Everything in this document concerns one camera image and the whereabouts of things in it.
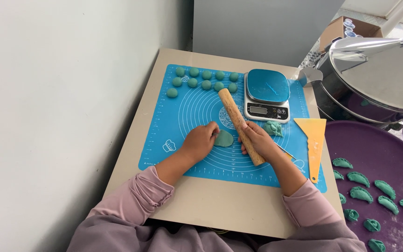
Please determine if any person's right hand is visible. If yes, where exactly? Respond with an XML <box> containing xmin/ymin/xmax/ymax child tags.
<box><xmin>238</xmin><ymin>121</ymin><xmax>282</xmax><ymax>163</ymax></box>

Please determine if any person's left hand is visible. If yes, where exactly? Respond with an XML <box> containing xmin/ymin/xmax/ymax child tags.
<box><xmin>180</xmin><ymin>121</ymin><xmax>220</xmax><ymax>164</ymax></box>

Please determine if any green dough wrapper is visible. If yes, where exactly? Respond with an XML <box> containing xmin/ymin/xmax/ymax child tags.
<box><xmin>214</xmin><ymin>129</ymin><xmax>234</xmax><ymax>148</ymax></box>

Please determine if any wooden rolling pin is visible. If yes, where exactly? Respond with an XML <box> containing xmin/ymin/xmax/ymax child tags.
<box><xmin>218</xmin><ymin>88</ymin><xmax>267</xmax><ymax>167</ymax></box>

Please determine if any folded green dough lump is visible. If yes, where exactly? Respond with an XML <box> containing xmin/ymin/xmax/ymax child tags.
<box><xmin>263</xmin><ymin>120</ymin><xmax>284</xmax><ymax>138</ymax></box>

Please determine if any blue silicone baking mat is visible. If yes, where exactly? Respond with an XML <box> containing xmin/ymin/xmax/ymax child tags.
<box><xmin>138</xmin><ymin>64</ymin><xmax>328</xmax><ymax>194</ymax></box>

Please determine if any thin metal stick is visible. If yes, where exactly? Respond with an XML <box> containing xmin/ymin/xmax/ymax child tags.
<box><xmin>274</xmin><ymin>142</ymin><xmax>297</xmax><ymax>161</ymax></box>

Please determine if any digital kitchen scale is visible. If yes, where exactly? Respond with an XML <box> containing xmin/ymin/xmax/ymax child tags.
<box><xmin>244</xmin><ymin>69</ymin><xmax>291</xmax><ymax>124</ymax></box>

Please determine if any group of green dough balls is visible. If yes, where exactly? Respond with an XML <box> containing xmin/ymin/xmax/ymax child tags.
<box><xmin>166</xmin><ymin>66</ymin><xmax>239</xmax><ymax>98</ymax></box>

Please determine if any yellow plastic dough scraper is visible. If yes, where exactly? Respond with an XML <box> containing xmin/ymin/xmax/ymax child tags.
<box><xmin>293</xmin><ymin>118</ymin><xmax>327</xmax><ymax>184</ymax></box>

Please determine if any stainless steel steamer pot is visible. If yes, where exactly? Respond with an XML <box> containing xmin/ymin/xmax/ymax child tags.
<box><xmin>298</xmin><ymin>52</ymin><xmax>403</xmax><ymax>132</ymax></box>

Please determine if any group of green dumplings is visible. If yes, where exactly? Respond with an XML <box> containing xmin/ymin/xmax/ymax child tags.
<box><xmin>332</xmin><ymin>157</ymin><xmax>403</xmax><ymax>252</ymax></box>

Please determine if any brown cardboard box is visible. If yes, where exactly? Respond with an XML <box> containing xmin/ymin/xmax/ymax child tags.
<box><xmin>319</xmin><ymin>16</ymin><xmax>383</xmax><ymax>53</ymax></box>

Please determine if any person's lilac clothing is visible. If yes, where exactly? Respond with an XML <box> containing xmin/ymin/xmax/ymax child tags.
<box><xmin>67</xmin><ymin>213</ymin><xmax>368</xmax><ymax>252</ymax></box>

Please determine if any large purple round tray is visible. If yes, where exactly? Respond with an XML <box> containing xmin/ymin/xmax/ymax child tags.
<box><xmin>324</xmin><ymin>121</ymin><xmax>403</xmax><ymax>252</ymax></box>

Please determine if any conical steel steamer lid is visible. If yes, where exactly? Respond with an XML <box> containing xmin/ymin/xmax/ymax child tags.
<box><xmin>328</xmin><ymin>25</ymin><xmax>403</xmax><ymax>112</ymax></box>

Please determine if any white pipe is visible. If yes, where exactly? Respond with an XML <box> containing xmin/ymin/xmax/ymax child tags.
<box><xmin>380</xmin><ymin>0</ymin><xmax>403</xmax><ymax>37</ymax></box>

